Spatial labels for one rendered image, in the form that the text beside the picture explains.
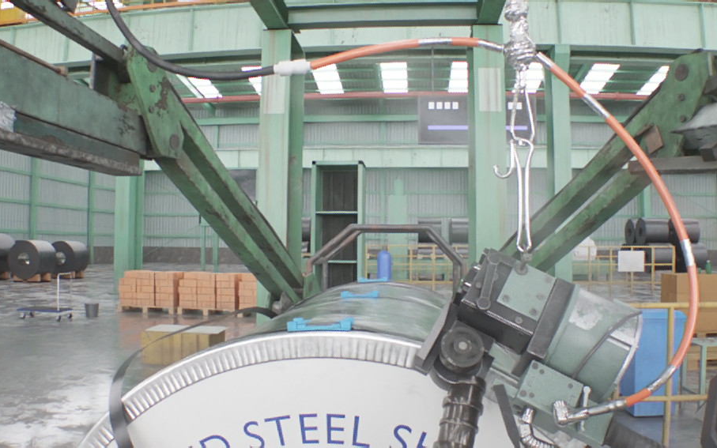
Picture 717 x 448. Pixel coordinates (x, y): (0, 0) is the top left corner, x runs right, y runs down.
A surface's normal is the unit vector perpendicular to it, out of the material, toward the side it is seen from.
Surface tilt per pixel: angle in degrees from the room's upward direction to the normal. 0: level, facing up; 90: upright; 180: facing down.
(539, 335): 58
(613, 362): 88
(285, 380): 90
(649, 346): 93
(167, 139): 90
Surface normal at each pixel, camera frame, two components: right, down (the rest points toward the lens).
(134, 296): -0.07, -0.04
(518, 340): -0.51, 0.71
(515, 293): 0.00, -0.56
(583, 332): -0.16, -0.30
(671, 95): -0.96, -0.02
